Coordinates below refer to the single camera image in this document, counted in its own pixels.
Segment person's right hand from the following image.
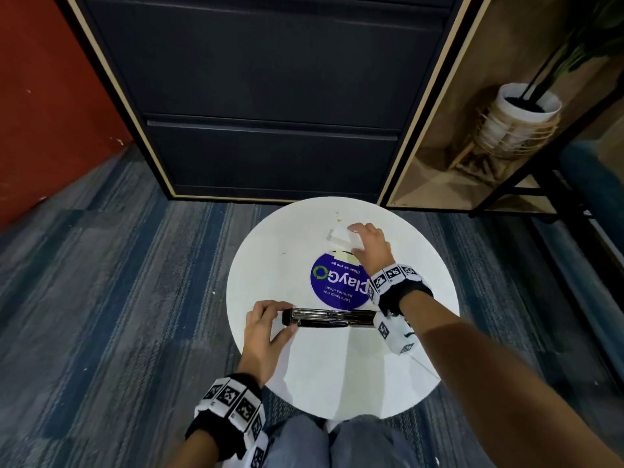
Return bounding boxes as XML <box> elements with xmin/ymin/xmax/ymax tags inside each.
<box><xmin>347</xmin><ymin>222</ymin><xmax>397</xmax><ymax>278</ymax></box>

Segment person's left forearm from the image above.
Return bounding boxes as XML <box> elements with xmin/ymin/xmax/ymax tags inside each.
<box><xmin>165</xmin><ymin>429</ymin><xmax>221</xmax><ymax>468</ymax></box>

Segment person's right forearm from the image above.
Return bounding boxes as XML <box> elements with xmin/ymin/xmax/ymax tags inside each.
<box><xmin>400</xmin><ymin>290</ymin><xmax>624</xmax><ymax>468</ymax></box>

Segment green plant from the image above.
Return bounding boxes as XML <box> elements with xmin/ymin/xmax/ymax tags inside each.
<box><xmin>518</xmin><ymin>0</ymin><xmax>624</xmax><ymax>107</ymax></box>

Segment person's left hand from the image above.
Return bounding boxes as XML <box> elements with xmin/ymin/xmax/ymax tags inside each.
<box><xmin>237</xmin><ymin>300</ymin><xmax>299</xmax><ymax>388</ymax></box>

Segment dark blue drawer cabinet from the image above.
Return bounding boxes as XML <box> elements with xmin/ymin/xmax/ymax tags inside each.
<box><xmin>61</xmin><ymin>0</ymin><xmax>475</xmax><ymax>203</ymax></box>

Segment small white box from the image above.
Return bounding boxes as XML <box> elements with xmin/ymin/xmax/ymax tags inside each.
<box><xmin>325</xmin><ymin>224</ymin><xmax>367</xmax><ymax>253</ymax></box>

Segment wicker pot stand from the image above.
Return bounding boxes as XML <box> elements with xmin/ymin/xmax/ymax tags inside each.
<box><xmin>448</xmin><ymin>108</ymin><xmax>561</xmax><ymax>173</ymax></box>

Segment right wrist band with markers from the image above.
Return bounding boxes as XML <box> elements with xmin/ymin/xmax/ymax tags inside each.
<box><xmin>366</xmin><ymin>263</ymin><xmax>435</xmax><ymax>357</ymax></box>

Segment white plant pot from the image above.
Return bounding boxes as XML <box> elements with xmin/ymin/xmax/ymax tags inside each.
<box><xmin>480</xmin><ymin>83</ymin><xmax>563</xmax><ymax>151</ymax></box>

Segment wooden shelf with black frame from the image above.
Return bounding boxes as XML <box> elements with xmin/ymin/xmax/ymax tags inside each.
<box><xmin>379</xmin><ymin>0</ymin><xmax>624</xmax><ymax>216</ymax></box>

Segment round blue sticker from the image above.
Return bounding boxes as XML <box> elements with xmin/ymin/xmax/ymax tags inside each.
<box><xmin>309</xmin><ymin>251</ymin><xmax>374</xmax><ymax>311</ymax></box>

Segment black chrome stapler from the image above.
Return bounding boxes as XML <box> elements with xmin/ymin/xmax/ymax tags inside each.
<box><xmin>282</xmin><ymin>308</ymin><xmax>379</xmax><ymax>329</ymax></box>

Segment blue upholstered seat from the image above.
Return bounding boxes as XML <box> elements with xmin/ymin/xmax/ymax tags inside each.
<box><xmin>557</xmin><ymin>140</ymin><xmax>624</xmax><ymax>271</ymax></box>

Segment wrist band with markers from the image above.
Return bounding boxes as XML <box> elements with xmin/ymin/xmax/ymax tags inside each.
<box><xmin>366</xmin><ymin>263</ymin><xmax>435</xmax><ymax>357</ymax></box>
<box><xmin>185</xmin><ymin>372</ymin><xmax>272</xmax><ymax>468</ymax></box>

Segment left wrist band with markers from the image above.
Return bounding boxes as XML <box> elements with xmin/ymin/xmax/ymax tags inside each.
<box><xmin>185</xmin><ymin>372</ymin><xmax>272</xmax><ymax>468</ymax></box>

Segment person's legs in grey jeans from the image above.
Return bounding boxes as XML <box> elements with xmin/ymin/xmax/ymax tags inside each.
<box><xmin>262</xmin><ymin>414</ymin><xmax>421</xmax><ymax>468</ymax></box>

